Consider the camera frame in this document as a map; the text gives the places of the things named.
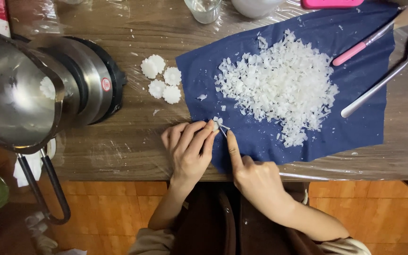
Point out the person's right hand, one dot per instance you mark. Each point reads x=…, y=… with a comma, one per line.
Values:
x=257, y=180

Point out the person's left hand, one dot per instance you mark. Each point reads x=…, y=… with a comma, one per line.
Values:
x=188, y=159

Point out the small metal carving knife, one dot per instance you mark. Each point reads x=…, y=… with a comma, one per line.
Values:
x=222, y=131

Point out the small white wax chunk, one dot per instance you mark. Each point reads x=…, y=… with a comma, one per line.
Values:
x=215, y=124

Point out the brown apron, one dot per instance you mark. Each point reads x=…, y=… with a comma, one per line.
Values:
x=232, y=226

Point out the clear plastic wrap sheet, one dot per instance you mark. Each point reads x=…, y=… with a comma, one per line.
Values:
x=126, y=148

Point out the white flower-shaped wax piece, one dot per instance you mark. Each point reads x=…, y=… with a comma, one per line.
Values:
x=172, y=76
x=171, y=95
x=48, y=87
x=148, y=69
x=157, y=89
x=159, y=61

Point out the beige long-sleeved top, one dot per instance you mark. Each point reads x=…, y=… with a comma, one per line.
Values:
x=151, y=244

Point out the pile of white wax shavings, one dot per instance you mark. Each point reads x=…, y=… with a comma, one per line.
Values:
x=282, y=85

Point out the navy blue cloth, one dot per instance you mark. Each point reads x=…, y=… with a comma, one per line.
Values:
x=352, y=106

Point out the black and steel electric stove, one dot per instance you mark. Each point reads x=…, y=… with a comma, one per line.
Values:
x=97, y=78

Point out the clear drinking glass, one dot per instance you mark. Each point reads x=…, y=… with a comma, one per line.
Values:
x=203, y=10

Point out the white tissue paper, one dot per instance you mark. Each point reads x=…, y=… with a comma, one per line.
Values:
x=34, y=170

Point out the metal spoon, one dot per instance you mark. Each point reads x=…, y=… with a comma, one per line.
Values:
x=384, y=78

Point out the crumpled white cloth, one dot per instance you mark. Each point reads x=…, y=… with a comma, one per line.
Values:
x=43, y=239

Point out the white bowl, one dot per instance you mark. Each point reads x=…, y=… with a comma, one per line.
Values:
x=257, y=7

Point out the stainless steel melting pot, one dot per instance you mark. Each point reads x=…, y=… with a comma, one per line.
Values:
x=12, y=99

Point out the pink flat case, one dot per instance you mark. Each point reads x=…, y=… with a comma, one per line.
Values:
x=331, y=3

